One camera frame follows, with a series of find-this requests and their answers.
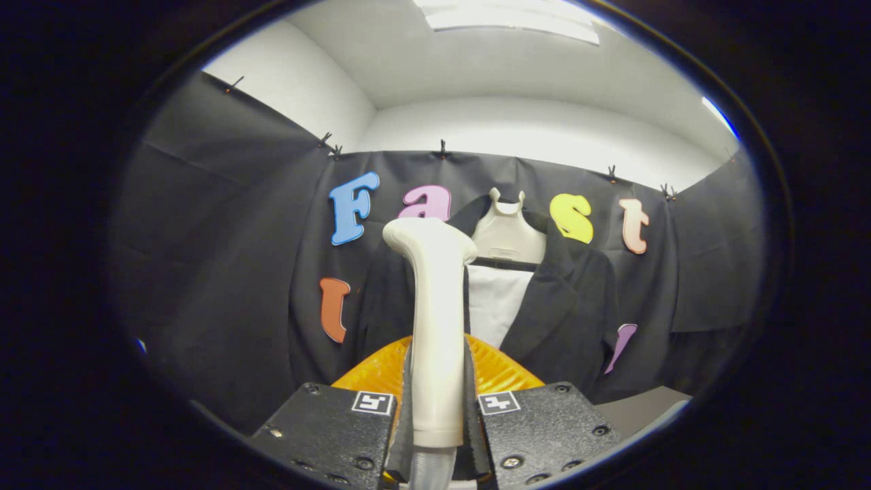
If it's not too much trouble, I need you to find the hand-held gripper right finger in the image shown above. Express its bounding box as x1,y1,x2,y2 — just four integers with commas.
464,333,623,489

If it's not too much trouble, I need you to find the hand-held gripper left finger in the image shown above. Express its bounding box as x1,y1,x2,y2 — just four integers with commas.
248,335,416,489

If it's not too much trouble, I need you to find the black suit jacket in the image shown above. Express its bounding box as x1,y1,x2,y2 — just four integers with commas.
354,196,620,402

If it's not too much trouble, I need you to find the white garment steamer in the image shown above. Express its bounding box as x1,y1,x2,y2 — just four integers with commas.
382,218,478,490

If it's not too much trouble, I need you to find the beige clothes hanger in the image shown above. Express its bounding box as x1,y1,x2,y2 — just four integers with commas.
471,188,547,266

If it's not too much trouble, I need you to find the grey cabinet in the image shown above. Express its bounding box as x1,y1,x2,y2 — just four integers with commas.
595,386,691,440

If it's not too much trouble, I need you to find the black backdrop cloth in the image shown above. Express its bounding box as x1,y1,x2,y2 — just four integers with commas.
112,71,766,436

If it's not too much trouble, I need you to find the row of black clips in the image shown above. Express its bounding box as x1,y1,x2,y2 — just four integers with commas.
225,75,678,202

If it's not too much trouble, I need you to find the narrow ceiling light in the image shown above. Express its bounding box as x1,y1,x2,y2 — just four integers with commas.
702,97,740,141

